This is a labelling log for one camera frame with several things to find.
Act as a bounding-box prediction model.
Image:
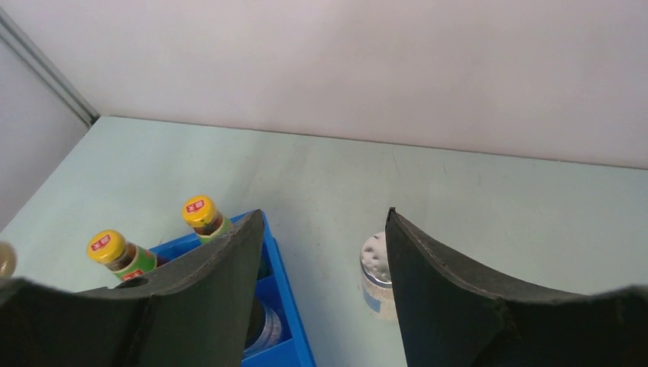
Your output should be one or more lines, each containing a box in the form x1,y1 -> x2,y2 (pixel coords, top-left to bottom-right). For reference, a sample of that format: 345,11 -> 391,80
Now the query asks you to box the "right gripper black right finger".
385,208 -> 647,366

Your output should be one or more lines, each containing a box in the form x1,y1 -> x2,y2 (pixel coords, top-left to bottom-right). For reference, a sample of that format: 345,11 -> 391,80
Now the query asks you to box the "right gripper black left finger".
1,209 -> 264,366

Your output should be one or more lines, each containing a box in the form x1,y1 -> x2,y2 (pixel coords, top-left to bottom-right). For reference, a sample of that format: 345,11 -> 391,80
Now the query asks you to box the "black-lid spout jar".
243,297 -> 284,359

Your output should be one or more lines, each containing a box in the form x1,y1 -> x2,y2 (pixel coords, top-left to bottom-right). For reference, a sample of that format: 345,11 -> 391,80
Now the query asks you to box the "tall green-label sauce bottle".
182,195 -> 232,245

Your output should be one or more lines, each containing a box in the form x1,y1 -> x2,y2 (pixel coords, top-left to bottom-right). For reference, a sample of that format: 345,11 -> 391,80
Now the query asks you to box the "short yellow-cap sauce bottle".
86,229 -> 170,281

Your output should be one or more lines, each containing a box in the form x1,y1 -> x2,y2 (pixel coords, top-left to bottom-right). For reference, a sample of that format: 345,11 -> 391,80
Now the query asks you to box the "peppercorn jar blue label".
359,232 -> 397,321

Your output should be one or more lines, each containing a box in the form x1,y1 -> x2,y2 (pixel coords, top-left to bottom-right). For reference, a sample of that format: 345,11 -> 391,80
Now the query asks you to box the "blue divided plastic bin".
151,210 -> 315,366

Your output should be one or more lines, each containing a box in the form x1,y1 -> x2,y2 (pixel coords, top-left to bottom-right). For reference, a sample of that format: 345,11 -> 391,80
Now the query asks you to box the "black spice shaker rear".
0,241 -> 18,278

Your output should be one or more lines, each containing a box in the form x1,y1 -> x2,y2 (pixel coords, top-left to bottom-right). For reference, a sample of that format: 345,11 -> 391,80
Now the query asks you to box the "grey aluminium corner post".
1,8 -> 101,128

